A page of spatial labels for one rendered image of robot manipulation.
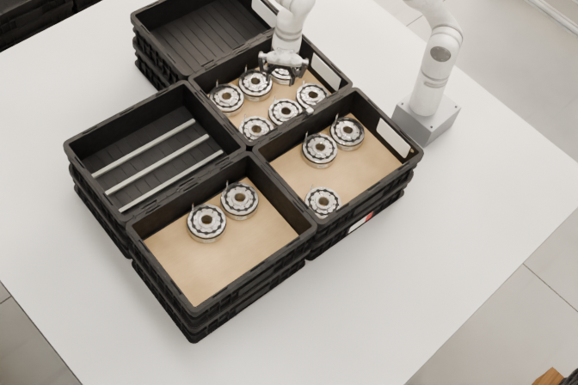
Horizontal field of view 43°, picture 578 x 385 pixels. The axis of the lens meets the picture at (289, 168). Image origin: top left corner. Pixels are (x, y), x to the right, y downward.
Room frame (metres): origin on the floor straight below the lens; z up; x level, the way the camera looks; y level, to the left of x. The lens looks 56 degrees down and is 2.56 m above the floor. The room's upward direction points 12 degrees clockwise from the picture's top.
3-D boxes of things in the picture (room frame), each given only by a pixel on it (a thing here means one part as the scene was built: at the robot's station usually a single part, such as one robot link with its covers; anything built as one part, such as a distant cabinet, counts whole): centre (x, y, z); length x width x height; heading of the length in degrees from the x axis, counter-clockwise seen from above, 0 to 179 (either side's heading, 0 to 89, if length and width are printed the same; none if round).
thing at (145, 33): (1.57, 0.33, 0.92); 0.40 x 0.30 x 0.02; 140
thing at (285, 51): (1.31, 0.08, 1.18); 0.11 x 0.09 x 0.06; 5
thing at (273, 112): (1.33, 0.04, 0.86); 0.10 x 0.10 x 0.01
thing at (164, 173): (1.07, 0.36, 0.87); 0.40 x 0.30 x 0.11; 140
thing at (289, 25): (1.32, 0.07, 1.27); 0.09 x 0.07 x 0.15; 61
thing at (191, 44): (1.57, 0.33, 0.87); 0.40 x 0.30 x 0.11; 140
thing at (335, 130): (1.31, -0.14, 0.86); 0.10 x 0.10 x 0.01
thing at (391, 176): (1.19, -0.13, 0.92); 0.40 x 0.30 x 0.02; 140
